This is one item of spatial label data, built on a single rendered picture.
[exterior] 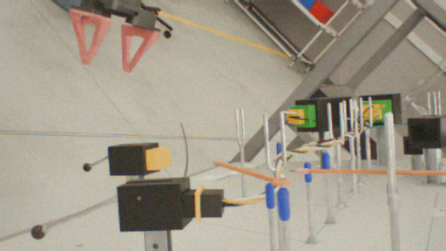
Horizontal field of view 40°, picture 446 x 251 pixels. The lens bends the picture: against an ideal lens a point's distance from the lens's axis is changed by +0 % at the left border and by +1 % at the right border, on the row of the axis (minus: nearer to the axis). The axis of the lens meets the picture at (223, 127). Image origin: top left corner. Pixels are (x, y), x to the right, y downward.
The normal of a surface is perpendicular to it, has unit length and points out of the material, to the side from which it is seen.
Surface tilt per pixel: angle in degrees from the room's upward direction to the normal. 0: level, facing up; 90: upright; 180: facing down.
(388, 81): 90
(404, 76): 90
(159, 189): 80
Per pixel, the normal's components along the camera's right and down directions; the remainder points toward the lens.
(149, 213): -0.16, 0.06
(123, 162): -0.39, 0.07
